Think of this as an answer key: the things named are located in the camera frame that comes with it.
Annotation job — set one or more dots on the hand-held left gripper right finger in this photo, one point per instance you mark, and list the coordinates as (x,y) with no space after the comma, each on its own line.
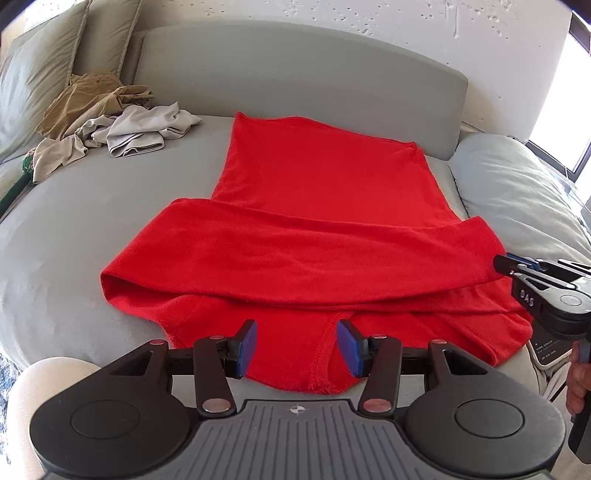
(351,348)

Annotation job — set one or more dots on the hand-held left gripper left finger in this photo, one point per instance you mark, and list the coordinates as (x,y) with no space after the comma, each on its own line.
(249,348)

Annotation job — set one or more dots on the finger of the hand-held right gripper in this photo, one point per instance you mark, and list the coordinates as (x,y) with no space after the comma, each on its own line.
(508,266)
(531,261)

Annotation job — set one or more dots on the red t-shirt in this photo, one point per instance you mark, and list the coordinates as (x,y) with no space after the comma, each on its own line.
(323,207)

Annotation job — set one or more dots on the person's right hand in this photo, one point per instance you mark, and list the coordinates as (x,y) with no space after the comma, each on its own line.
(576,387)

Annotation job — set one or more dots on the smartphone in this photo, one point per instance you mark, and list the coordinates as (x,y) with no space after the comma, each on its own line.
(547,353)

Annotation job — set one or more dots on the pale grey pillow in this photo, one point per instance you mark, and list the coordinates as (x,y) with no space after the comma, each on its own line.
(508,184)

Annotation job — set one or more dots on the window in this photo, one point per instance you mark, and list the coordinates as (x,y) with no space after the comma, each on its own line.
(568,101)

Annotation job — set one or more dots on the grey bed mattress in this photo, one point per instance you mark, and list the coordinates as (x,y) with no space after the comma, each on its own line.
(83,221)

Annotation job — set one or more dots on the blue patterned rug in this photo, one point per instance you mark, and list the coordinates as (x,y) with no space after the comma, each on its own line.
(9,378)

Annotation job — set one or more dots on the light grey garment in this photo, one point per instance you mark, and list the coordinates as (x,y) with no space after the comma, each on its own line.
(143,129)

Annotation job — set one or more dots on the beige garment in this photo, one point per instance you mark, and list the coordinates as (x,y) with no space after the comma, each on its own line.
(55,152)

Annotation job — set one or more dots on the grey padded headboard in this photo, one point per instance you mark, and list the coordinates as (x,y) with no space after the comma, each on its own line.
(300,69)

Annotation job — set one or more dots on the tan pants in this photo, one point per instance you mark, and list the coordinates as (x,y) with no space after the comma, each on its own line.
(83,101)

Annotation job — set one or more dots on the large olive pillow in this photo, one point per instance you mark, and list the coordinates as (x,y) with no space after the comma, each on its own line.
(32,78)

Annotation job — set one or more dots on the cream bed frame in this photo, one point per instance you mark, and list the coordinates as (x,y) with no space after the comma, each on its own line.
(27,415)

